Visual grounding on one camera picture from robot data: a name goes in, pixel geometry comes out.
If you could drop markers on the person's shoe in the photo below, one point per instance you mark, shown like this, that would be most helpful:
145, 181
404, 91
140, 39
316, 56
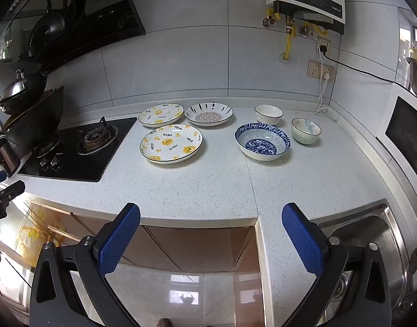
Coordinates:
166, 323

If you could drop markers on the plain white bowl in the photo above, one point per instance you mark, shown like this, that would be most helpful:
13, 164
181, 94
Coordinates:
268, 110

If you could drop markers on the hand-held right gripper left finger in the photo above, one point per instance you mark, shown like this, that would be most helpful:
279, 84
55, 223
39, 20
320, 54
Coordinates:
120, 238

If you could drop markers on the yellow bear print plate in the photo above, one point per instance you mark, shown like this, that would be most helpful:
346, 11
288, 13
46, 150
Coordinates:
171, 143
161, 114

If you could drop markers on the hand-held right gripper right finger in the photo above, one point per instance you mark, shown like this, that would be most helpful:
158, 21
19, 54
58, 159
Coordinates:
302, 238

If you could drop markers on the mandala pattern plate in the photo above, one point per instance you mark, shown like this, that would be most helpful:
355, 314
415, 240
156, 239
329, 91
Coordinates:
208, 117

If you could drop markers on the brown kitchen cabinet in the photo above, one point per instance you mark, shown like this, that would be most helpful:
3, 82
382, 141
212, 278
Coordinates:
181, 245

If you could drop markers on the large black wok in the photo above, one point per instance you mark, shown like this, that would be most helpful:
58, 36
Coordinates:
35, 129

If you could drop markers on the black glass range hood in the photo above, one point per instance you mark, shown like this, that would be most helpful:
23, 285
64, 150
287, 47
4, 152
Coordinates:
103, 13

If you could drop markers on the yellow plastic bag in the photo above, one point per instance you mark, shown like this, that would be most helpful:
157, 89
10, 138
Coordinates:
35, 235

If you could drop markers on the black gas stove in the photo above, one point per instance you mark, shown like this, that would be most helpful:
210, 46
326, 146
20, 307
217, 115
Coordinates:
92, 163

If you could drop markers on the water heater pipe fittings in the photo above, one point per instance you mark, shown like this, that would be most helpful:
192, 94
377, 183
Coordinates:
270, 22

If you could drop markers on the small black wok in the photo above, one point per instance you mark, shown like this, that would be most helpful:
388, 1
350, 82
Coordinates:
24, 106

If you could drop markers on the blue patterned plate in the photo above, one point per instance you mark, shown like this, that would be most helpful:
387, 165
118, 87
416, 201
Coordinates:
259, 144

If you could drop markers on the beige wall outlet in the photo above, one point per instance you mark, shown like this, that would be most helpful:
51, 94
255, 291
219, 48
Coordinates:
315, 68

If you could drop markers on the steel wok lid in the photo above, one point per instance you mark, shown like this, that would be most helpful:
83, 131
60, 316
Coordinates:
21, 88

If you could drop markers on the stainless steel sink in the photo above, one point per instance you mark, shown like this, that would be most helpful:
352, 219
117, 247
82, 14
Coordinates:
365, 224

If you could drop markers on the wall outlet with black plug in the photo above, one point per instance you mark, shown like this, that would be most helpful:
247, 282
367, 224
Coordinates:
323, 46

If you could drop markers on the white bowl blue leaf print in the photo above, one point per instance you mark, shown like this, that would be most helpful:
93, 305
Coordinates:
305, 136

